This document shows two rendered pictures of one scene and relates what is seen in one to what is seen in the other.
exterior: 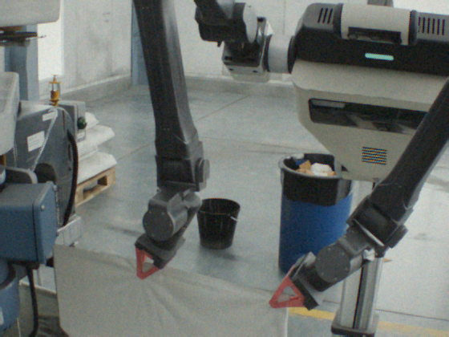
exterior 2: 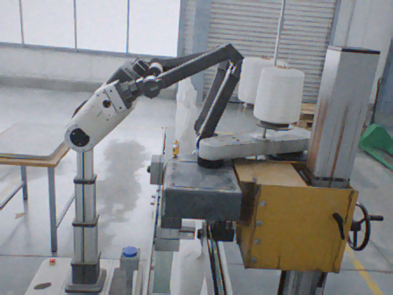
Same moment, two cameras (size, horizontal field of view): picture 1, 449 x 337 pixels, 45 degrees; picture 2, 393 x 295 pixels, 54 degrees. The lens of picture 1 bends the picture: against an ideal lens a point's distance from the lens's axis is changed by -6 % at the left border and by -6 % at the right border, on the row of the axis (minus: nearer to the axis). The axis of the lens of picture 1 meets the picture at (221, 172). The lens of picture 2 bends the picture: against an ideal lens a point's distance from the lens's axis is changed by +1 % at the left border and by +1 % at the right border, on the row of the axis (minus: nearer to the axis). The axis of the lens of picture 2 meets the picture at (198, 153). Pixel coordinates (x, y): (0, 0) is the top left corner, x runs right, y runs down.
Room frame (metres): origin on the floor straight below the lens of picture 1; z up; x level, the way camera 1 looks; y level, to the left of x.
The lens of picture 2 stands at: (1.66, 1.57, 1.81)
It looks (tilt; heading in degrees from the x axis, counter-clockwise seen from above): 20 degrees down; 245
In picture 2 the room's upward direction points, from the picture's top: 5 degrees clockwise
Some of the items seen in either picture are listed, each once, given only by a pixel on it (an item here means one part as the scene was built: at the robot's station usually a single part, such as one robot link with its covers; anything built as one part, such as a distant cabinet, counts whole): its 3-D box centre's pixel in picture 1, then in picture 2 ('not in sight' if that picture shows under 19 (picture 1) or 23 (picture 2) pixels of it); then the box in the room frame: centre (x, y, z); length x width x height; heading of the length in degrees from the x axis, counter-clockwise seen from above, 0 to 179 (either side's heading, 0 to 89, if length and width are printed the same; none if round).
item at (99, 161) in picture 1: (77, 167); not in sight; (4.40, 1.17, 0.20); 0.67 x 0.43 x 0.15; 160
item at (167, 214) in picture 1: (174, 196); not in sight; (0.92, 0.08, 1.24); 0.11 x 0.09 x 0.12; 161
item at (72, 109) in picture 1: (66, 121); (156, 169); (1.26, 0.36, 1.28); 0.08 x 0.05 x 0.09; 70
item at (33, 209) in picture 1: (27, 228); not in sight; (0.73, 0.28, 1.25); 0.10 x 0.08 x 0.12; 5
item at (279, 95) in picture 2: not in sight; (279, 94); (0.95, 0.58, 1.61); 0.15 x 0.14 x 0.17; 70
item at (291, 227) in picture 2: not in sight; (291, 212); (0.83, 0.60, 1.18); 0.34 x 0.25 x 0.31; 160
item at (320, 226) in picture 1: (315, 217); not in sight; (3.17, -0.56, 0.32); 0.51 x 0.48 x 0.65; 160
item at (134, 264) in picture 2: not in sight; (130, 258); (1.31, 0.20, 0.81); 0.08 x 0.08 x 0.06; 70
